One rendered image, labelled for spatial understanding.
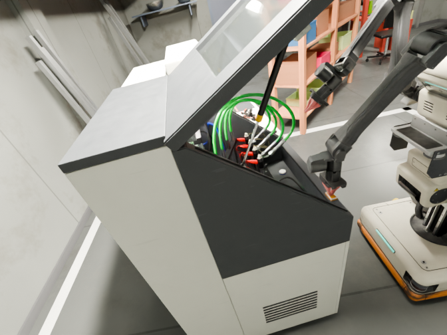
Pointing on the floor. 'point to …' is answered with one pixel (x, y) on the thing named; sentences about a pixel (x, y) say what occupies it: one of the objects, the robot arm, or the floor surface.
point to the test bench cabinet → (289, 291)
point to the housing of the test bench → (149, 202)
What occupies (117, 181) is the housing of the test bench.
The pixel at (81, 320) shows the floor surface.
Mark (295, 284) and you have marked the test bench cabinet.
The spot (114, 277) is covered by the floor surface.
